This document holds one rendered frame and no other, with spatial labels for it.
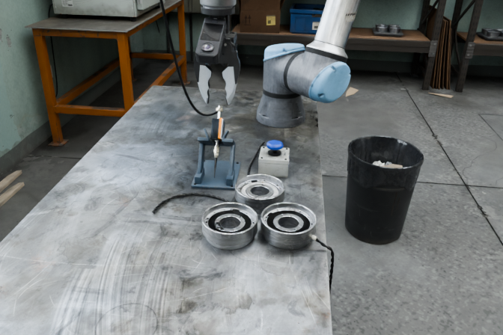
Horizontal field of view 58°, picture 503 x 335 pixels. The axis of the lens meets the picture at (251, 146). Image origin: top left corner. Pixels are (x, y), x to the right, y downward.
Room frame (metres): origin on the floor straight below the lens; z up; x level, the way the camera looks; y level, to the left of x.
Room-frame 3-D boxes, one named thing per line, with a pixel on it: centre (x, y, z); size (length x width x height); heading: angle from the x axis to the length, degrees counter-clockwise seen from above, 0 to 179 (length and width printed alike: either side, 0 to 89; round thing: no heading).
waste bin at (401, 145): (1.86, -0.61, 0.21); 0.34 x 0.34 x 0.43
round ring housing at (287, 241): (0.71, -0.07, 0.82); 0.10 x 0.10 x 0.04
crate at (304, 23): (4.39, -0.60, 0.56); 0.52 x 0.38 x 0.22; 81
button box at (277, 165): (0.98, -0.06, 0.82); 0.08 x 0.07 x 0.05; 174
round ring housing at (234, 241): (0.71, 0.04, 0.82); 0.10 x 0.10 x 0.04
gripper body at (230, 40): (0.99, 0.08, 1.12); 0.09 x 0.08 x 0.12; 176
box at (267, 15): (4.42, -0.07, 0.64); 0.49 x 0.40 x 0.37; 89
